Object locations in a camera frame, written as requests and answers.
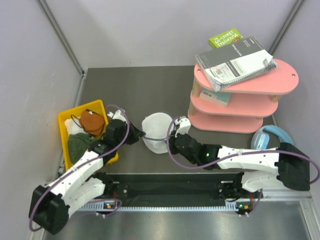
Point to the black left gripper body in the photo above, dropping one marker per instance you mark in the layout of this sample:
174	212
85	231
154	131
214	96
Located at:
118	141

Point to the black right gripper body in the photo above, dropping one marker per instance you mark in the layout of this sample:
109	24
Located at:
174	150

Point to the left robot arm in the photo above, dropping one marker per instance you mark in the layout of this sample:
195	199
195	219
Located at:
53	205

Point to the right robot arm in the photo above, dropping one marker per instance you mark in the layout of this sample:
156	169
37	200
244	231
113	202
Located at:
284	165

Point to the orange bra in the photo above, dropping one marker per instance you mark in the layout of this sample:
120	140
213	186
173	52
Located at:
92	122

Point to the green garment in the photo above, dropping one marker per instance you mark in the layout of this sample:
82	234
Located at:
77	145

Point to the white garment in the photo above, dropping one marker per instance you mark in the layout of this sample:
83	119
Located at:
73	126

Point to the yellow plastic bin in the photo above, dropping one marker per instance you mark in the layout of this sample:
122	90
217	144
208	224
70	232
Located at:
96	106

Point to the teal paperback book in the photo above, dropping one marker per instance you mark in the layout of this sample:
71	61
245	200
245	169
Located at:
221	98

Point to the pink three-tier shelf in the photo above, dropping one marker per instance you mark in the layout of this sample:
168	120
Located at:
250	101

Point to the grey spiral-bound manual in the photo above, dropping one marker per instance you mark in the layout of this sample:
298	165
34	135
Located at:
235	63

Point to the green treehouse book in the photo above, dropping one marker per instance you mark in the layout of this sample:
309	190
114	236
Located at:
230	36

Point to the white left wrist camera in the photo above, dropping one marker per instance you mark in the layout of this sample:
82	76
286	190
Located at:
117	115

